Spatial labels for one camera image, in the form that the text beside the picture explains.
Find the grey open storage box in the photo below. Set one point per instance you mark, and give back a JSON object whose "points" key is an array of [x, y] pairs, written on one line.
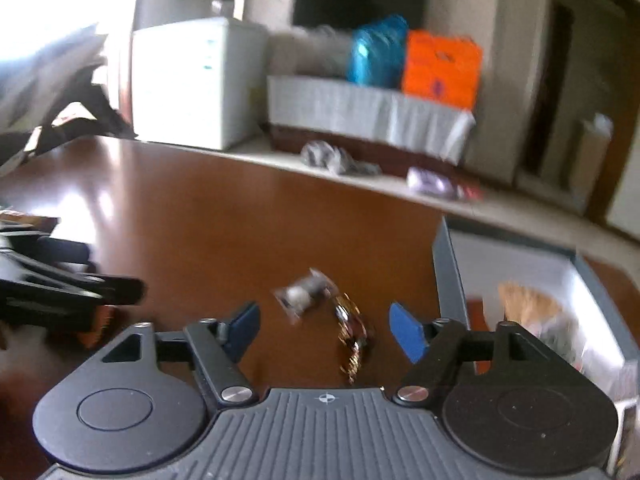
{"points": [[486, 275]]}

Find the dark wooden tv cabinet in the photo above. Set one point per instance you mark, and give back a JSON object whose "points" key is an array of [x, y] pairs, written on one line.
{"points": [[392, 161]]}

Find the white small refrigerator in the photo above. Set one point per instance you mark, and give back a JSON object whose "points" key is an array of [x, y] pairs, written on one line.
{"points": [[199, 83]]}

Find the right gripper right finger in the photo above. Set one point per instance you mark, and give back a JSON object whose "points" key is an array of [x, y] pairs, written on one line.
{"points": [[433, 350]]}

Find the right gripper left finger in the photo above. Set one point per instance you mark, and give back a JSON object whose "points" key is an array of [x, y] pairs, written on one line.
{"points": [[217, 347]]}

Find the kettle on small refrigerator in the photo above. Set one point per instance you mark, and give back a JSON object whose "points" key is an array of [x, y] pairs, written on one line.
{"points": [[222, 8]]}

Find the orange cardboard box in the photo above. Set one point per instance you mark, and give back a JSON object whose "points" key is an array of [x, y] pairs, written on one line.
{"points": [[442, 69]]}

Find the purple white plastic bottle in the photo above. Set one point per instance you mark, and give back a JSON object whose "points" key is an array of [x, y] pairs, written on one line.
{"points": [[431, 183]]}

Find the blue plastic bag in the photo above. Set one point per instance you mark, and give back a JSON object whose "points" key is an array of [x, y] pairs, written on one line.
{"points": [[378, 53]]}

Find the grey crumpled cloth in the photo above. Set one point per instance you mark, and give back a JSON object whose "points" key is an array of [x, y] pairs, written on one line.
{"points": [[338, 161]]}

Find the white lace cabinet cloth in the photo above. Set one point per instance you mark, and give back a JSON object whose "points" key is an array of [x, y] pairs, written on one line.
{"points": [[371, 114]]}

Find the clear candy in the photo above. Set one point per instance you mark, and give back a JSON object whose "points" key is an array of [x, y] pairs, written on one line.
{"points": [[305, 293]]}

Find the tan wafer snack packet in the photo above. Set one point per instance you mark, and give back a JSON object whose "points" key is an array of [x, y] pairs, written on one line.
{"points": [[527, 306]]}

